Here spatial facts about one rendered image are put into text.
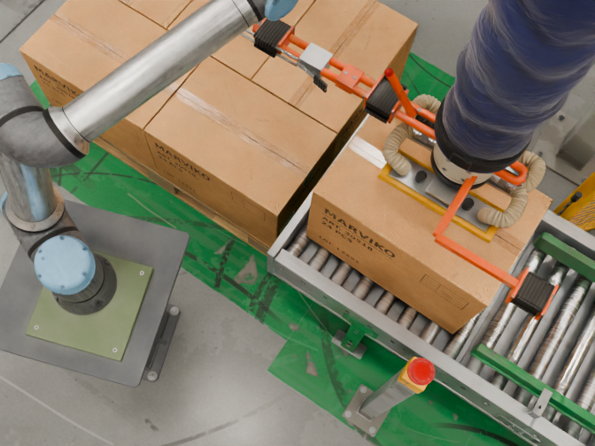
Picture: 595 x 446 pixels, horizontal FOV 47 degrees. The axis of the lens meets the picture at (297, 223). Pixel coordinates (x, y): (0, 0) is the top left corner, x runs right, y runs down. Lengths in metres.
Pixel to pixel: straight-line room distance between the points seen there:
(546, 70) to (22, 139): 0.97
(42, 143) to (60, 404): 1.70
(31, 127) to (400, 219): 1.08
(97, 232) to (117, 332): 0.33
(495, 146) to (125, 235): 1.19
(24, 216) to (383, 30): 1.59
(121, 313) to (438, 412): 1.37
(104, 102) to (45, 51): 1.50
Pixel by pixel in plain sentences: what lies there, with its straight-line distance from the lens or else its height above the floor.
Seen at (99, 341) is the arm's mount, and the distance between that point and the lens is 2.15.
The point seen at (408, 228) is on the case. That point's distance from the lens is 2.03.
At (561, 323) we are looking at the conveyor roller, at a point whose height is 0.55.
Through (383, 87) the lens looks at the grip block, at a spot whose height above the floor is 1.28.
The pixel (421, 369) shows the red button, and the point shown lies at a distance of 1.84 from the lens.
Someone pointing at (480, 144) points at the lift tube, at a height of 1.47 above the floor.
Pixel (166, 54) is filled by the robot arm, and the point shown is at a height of 1.68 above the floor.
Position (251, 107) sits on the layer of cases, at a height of 0.54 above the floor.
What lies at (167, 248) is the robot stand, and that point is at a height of 0.75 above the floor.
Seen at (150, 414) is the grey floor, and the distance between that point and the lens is 2.87.
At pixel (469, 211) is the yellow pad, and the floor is 1.16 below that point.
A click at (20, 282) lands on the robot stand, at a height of 0.75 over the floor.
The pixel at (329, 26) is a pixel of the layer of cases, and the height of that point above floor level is 0.54.
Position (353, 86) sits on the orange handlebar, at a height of 1.28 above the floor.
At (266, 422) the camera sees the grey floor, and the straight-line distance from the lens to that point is 2.83.
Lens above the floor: 2.82
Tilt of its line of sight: 69 degrees down
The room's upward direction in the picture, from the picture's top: 7 degrees clockwise
